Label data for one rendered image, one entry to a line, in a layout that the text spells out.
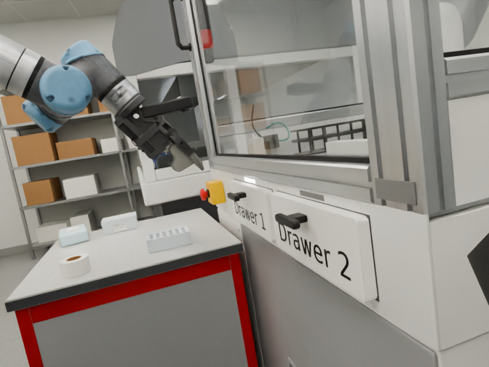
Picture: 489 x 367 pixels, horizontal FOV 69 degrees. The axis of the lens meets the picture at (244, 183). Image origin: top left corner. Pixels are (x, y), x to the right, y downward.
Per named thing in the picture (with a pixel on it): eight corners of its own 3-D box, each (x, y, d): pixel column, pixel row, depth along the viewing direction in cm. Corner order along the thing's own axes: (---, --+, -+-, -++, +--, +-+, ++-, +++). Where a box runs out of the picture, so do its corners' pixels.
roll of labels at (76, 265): (65, 280, 89) (61, 265, 89) (60, 274, 95) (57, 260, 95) (94, 271, 93) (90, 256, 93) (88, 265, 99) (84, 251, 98)
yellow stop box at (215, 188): (211, 205, 115) (207, 183, 114) (207, 202, 121) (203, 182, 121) (226, 202, 116) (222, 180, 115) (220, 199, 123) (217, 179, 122)
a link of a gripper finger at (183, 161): (188, 184, 82) (159, 156, 80) (207, 166, 83) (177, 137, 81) (191, 186, 80) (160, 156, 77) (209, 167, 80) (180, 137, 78)
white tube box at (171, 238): (148, 253, 101) (145, 240, 100) (148, 245, 109) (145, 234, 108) (191, 243, 104) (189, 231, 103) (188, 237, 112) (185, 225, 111)
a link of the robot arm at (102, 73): (56, 70, 75) (86, 46, 78) (97, 109, 78) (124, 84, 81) (54, 56, 68) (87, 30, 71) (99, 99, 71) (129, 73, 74)
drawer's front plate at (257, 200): (272, 242, 74) (264, 191, 73) (234, 218, 102) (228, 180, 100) (279, 240, 75) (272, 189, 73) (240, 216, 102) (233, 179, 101)
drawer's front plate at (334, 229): (367, 304, 44) (356, 219, 43) (276, 245, 72) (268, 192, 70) (378, 301, 45) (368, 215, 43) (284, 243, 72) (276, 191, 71)
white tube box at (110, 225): (103, 235, 133) (100, 222, 132) (105, 230, 141) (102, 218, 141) (138, 228, 136) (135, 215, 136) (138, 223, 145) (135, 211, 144)
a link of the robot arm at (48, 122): (17, 100, 61) (66, 61, 65) (17, 107, 71) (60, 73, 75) (54, 134, 65) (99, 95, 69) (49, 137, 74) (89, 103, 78)
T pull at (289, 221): (294, 231, 52) (292, 221, 52) (274, 221, 59) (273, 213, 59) (316, 225, 53) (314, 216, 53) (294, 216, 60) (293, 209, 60)
